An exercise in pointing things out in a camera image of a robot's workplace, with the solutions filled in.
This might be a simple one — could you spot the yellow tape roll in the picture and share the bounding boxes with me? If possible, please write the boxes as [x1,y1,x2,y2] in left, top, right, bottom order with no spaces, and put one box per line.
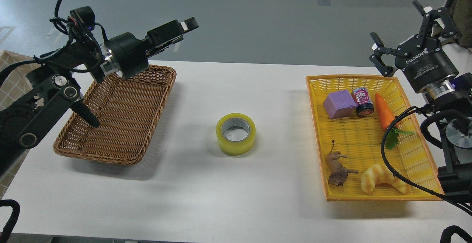
[215,112,256,156]

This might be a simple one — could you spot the brown toy lion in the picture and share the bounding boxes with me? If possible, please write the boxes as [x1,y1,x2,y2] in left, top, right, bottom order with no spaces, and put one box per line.
[325,140,359,187]

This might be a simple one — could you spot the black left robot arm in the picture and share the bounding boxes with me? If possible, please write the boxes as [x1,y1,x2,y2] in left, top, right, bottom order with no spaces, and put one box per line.
[1,0,199,175]

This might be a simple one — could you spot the brown wicker basket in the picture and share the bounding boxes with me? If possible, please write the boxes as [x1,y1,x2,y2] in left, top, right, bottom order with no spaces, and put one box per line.
[53,65,177,165]

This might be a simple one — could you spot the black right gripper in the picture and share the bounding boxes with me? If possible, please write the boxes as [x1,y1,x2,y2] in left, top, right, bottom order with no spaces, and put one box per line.
[369,0,461,93]

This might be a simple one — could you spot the small pink can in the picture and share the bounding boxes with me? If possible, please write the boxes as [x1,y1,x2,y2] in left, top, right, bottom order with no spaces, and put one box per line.
[352,87,375,118]

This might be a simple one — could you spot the orange toy carrot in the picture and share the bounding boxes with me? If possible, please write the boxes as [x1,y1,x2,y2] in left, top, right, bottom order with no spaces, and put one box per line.
[375,93,414,150]

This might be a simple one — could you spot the toy croissant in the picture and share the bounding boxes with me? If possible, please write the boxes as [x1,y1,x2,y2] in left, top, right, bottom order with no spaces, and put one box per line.
[360,164,410,195]

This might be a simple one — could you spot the purple foam block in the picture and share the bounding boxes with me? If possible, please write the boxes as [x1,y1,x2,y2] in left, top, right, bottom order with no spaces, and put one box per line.
[323,90,357,120]

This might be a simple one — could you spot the yellow plastic basket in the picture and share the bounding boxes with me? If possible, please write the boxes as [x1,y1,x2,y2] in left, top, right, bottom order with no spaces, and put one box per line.
[306,74,442,201]

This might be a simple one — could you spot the black cable loop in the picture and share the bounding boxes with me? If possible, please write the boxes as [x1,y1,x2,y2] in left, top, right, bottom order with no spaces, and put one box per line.
[0,199,20,243]

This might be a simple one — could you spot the beige checkered cloth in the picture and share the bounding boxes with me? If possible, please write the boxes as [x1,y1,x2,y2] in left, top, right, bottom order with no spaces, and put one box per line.
[0,49,40,199]

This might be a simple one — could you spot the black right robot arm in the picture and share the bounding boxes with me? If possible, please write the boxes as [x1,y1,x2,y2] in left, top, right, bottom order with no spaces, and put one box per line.
[369,0,472,215]

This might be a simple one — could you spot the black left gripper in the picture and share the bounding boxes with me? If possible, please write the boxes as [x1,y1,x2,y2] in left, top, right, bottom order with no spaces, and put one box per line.
[101,17,199,79]

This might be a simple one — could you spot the seated person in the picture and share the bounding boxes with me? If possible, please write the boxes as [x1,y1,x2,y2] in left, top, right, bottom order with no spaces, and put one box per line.
[444,0,472,52]

